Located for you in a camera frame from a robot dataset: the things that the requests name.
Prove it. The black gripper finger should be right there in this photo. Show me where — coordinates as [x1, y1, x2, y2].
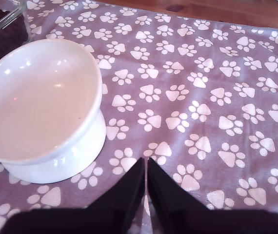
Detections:
[86, 157, 146, 234]
[147, 157, 204, 234]

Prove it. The white paw print cat bowl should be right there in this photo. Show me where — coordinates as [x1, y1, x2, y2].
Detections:
[0, 38, 107, 185]

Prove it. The purple paw print cloth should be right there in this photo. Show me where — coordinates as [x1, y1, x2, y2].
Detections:
[0, 0, 278, 234]

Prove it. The large brown kibble heap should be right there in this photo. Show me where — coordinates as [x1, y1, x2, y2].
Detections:
[0, 4, 29, 75]

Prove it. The square clear glass container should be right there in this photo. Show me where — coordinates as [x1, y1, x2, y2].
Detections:
[0, 0, 35, 77]

